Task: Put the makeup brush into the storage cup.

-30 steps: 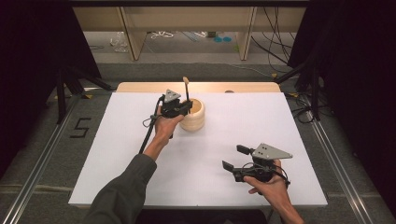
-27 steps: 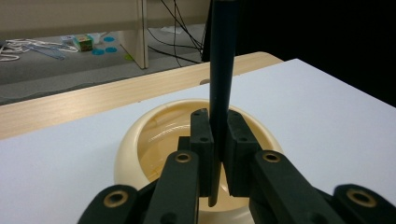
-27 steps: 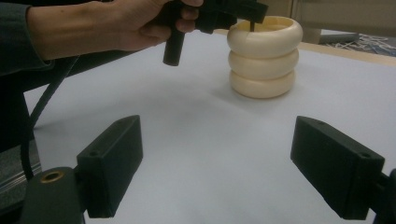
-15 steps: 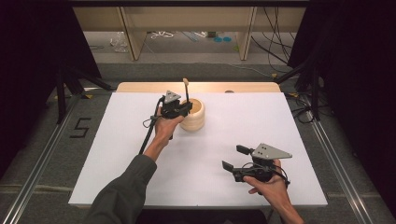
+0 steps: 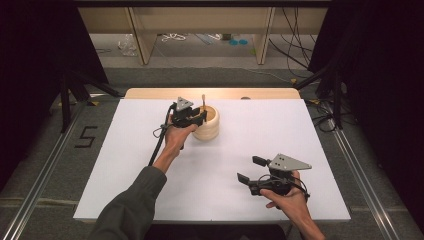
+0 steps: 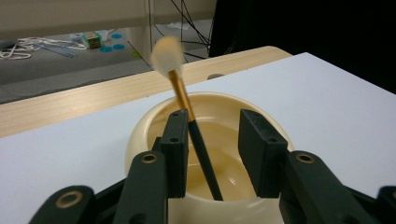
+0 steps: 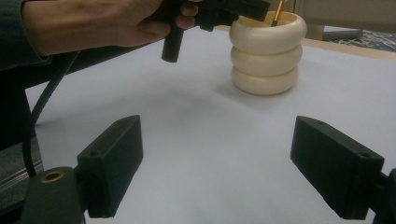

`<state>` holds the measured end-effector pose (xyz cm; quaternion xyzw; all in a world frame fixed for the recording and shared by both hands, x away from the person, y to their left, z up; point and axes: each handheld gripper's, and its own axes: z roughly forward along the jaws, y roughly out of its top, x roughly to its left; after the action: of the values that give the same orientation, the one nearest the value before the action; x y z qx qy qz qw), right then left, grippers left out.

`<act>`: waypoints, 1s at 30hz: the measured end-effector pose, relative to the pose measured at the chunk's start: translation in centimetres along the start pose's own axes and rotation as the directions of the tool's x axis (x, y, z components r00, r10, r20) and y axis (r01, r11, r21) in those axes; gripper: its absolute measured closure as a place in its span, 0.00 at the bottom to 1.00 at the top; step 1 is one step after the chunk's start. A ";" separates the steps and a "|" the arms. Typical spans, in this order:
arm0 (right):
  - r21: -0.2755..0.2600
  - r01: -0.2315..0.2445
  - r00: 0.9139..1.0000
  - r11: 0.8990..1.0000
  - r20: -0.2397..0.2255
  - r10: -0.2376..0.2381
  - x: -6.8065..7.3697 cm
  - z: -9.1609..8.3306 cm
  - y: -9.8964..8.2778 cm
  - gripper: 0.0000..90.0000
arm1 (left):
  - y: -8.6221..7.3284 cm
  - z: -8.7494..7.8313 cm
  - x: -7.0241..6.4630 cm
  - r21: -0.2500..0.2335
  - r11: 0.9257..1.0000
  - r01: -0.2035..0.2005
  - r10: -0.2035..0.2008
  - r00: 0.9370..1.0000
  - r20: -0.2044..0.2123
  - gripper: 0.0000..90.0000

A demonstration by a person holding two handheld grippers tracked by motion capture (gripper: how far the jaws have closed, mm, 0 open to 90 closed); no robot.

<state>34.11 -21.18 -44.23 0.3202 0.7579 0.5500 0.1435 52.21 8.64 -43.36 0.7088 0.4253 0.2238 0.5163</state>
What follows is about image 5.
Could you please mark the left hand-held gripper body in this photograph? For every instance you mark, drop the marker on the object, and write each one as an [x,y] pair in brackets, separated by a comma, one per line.
[182,115]

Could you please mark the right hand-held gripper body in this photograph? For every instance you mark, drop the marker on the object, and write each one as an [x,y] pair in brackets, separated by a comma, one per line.
[278,181]

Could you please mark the ringed wooden brush holder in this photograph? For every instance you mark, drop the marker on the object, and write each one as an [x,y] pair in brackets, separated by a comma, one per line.
[210,128]

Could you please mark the person's left hand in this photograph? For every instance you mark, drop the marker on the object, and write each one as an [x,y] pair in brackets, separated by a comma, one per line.
[176,138]

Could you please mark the person's right hand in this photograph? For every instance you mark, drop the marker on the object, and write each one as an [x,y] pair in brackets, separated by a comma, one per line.
[291,203]

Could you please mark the white table mat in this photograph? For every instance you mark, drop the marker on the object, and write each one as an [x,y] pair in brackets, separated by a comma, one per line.
[216,186]

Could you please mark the blue round disc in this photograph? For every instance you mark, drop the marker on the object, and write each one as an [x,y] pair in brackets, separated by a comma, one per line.
[233,42]
[243,41]

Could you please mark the light wooden shelf unit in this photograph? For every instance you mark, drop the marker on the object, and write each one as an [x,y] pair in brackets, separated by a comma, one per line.
[141,40]

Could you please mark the clear plastic bag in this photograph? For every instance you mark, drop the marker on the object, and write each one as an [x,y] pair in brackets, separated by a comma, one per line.
[126,45]

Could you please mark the black metal stand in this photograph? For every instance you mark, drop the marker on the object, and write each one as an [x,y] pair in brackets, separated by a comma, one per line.
[66,100]
[337,100]

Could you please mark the black curtain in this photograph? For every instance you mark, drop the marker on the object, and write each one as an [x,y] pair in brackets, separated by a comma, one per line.
[383,83]
[33,66]

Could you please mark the metal floor rail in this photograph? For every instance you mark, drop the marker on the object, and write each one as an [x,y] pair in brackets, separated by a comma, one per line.
[43,176]
[363,180]

